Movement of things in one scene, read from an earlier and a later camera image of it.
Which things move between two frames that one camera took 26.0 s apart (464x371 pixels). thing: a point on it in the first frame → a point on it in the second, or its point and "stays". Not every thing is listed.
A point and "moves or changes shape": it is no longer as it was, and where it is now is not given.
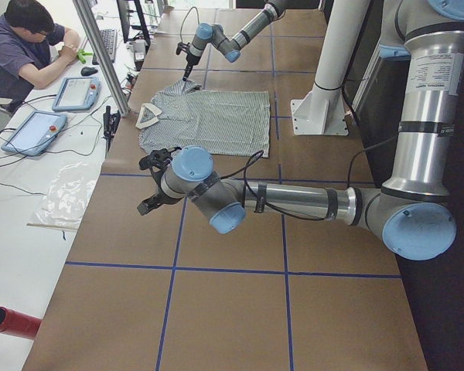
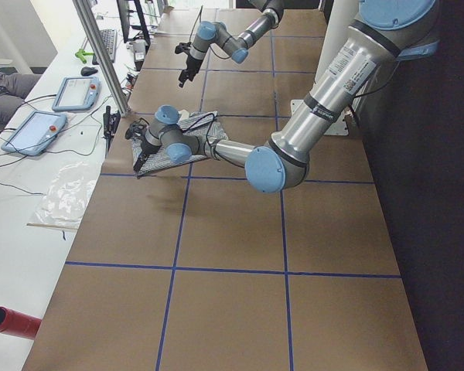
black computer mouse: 87,71 stays
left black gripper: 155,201 → 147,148
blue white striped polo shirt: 182,116 moves or changes shape
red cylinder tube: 0,318 stays
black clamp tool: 110,124 stays
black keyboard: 109,39 stays
